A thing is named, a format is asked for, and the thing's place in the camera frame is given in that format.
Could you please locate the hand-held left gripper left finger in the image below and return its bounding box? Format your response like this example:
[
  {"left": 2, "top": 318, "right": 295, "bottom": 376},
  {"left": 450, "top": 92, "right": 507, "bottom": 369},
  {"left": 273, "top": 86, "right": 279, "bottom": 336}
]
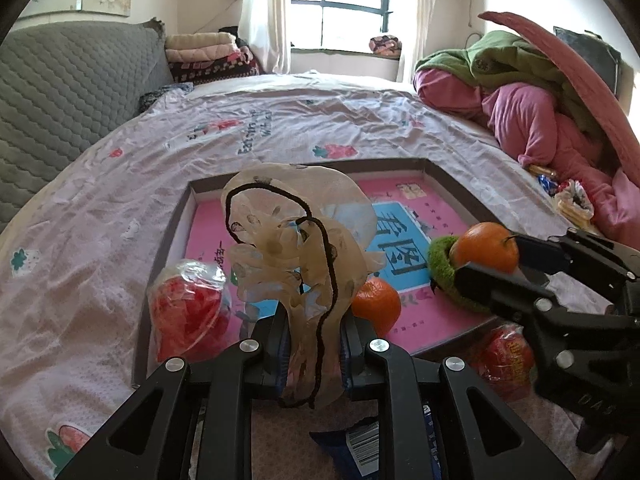
[{"left": 55, "top": 305, "right": 291, "bottom": 480}]

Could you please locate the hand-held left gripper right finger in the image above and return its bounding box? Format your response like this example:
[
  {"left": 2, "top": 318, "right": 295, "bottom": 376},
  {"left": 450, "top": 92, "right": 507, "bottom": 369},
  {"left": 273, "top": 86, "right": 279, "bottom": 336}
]
[{"left": 340, "top": 312, "right": 576, "bottom": 480}]

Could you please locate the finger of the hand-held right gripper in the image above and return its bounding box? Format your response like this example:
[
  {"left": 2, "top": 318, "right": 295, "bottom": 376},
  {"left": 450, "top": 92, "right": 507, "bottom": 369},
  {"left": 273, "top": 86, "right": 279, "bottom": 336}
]
[
  {"left": 511, "top": 229, "right": 640, "bottom": 288},
  {"left": 452, "top": 262, "right": 626, "bottom": 391}
]

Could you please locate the grey quilted headboard cover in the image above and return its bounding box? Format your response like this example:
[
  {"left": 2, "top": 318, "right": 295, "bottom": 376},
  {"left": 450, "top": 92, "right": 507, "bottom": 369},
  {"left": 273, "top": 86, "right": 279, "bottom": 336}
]
[{"left": 0, "top": 21, "right": 173, "bottom": 221}]

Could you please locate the dark patterned folded blanket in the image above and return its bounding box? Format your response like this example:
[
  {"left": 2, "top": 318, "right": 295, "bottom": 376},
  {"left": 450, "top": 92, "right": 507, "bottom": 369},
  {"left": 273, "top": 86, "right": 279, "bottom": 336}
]
[{"left": 167, "top": 55, "right": 263, "bottom": 86}]

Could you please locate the sheer beige cloth black trim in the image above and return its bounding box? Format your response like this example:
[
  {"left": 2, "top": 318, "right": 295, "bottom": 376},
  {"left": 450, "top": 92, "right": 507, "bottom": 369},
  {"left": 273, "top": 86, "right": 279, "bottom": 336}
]
[{"left": 221, "top": 162, "right": 388, "bottom": 411}]

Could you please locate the green blanket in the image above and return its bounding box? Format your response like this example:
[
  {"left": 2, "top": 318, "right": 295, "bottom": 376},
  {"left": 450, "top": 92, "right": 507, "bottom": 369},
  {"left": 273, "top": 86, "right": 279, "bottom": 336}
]
[{"left": 415, "top": 30, "right": 608, "bottom": 136}]

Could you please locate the salmon quilted blanket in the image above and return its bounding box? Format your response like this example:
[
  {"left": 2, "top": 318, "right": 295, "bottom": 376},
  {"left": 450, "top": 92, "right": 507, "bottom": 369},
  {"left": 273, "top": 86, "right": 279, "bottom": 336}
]
[{"left": 477, "top": 10, "right": 640, "bottom": 196}]

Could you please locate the cream folded blanket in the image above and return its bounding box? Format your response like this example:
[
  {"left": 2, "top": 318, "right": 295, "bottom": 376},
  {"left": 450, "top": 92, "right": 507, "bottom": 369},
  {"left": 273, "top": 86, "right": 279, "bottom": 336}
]
[{"left": 165, "top": 32, "right": 237, "bottom": 53}]

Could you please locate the orange mandarin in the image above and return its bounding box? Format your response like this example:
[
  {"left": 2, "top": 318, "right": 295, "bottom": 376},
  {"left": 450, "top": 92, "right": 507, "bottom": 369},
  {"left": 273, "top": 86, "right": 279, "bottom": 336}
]
[
  {"left": 351, "top": 277, "right": 403, "bottom": 338},
  {"left": 450, "top": 221, "right": 521, "bottom": 276}
]

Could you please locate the floral cushion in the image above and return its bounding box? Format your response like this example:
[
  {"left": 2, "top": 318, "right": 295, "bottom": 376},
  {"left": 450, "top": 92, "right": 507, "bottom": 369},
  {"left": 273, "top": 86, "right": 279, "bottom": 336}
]
[{"left": 369, "top": 35, "right": 403, "bottom": 57}]

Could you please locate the dark framed window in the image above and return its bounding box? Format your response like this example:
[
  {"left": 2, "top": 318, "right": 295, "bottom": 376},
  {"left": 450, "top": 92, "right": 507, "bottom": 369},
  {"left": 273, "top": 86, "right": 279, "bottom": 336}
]
[{"left": 290, "top": 0, "right": 418, "bottom": 54}]

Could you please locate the blue snack packet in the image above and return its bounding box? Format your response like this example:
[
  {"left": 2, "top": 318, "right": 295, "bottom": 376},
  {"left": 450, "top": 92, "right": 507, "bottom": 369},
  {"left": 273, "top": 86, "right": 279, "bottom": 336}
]
[{"left": 309, "top": 402, "right": 441, "bottom": 480}]

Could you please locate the plastic bag of wafers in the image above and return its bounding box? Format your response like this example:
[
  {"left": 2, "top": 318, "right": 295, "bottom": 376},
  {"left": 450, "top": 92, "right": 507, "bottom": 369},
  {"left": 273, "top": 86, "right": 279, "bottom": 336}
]
[{"left": 552, "top": 179, "right": 596, "bottom": 233}]

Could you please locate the green fuzzy ring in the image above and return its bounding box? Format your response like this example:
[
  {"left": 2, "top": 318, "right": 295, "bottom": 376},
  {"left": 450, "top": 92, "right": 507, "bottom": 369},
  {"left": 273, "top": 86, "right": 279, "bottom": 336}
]
[{"left": 427, "top": 235, "right": 496, "bottom": 313}]

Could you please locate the dark clothing pile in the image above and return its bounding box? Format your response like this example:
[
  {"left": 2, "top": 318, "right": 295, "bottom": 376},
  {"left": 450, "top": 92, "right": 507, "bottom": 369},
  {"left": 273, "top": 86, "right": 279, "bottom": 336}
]
[{"left": 220, "top": 27, "right": 256, "bottom": 51}]

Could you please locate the pink shallow box tray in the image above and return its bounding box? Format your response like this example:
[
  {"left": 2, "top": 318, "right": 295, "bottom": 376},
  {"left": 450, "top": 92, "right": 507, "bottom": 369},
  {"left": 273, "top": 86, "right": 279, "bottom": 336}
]
[{"left": 131, "top": 157, "right": 571, "bottom": 391}]

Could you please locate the pink folded blanket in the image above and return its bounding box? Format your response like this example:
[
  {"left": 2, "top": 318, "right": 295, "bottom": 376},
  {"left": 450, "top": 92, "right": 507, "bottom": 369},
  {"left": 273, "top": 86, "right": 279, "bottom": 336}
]
[{"left": 167, "top": 45, "right": 251, "bottom": 64}]

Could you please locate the grey patterned pillow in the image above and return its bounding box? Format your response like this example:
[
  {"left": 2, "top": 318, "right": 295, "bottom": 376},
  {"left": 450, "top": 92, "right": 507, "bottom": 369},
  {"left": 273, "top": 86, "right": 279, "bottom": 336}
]
[{"left": 137, "top": 82, "right": 193, "bottom": 113}]

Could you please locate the white sheer curtain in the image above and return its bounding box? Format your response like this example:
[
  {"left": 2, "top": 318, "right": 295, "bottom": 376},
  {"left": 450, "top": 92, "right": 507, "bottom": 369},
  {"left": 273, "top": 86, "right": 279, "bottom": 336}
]
[
  {"left": 397, "top": 0, "right": 429, "bottom": 83},
  {"left": 237, "top": 0, "right": 293, "bottom": 76}
]

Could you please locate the red egg-shaped toy packet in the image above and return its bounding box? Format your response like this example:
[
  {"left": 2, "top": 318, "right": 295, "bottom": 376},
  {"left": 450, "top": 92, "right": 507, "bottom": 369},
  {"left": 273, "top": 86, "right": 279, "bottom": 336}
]
[
  {"left": 467, "top": 325, "right": 536, "bottom": 403},
  {"left": 147, "top": 258, "right": 233, "bottom": 363}
]

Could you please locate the magenta duvet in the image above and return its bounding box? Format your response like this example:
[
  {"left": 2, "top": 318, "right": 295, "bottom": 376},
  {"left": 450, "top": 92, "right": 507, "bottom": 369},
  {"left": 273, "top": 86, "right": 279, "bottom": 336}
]
[{"left": 412, "top": 67, "right": 640, "bottom": 251}]

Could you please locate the printed strawberry bed sheet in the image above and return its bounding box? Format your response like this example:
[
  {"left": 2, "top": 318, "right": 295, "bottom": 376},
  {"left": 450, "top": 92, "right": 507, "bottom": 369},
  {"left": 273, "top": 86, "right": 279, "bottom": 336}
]
[{"left": 0, "top": 72, "right": 601, "bottom": 480}]

